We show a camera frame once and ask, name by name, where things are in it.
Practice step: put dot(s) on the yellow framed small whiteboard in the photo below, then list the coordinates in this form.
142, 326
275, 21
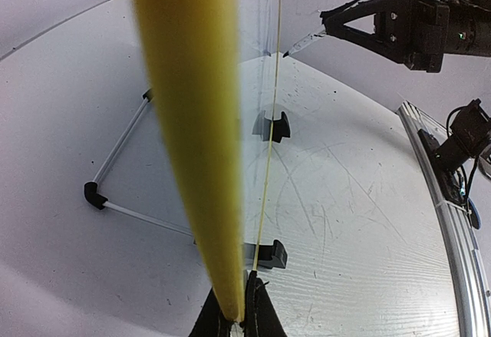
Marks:
213, 69

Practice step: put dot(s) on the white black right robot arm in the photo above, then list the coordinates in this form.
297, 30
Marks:
468, 129

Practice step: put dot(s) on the black whiteboard stand clip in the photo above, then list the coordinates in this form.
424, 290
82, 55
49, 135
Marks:
274, 130
268, 256

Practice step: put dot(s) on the metal wire whiteboard stand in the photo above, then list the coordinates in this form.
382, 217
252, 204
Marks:
135, 183

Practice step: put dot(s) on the black whiteboard marker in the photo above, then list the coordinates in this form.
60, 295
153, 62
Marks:
321, 32

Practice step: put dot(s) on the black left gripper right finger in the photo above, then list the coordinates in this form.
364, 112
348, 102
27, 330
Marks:
261, 319

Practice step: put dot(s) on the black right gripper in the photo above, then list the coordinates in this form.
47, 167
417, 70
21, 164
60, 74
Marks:
416, 33

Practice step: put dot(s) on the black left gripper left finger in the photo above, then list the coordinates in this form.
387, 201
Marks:
211, 322

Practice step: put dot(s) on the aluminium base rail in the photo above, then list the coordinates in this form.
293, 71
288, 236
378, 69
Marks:
466, 267

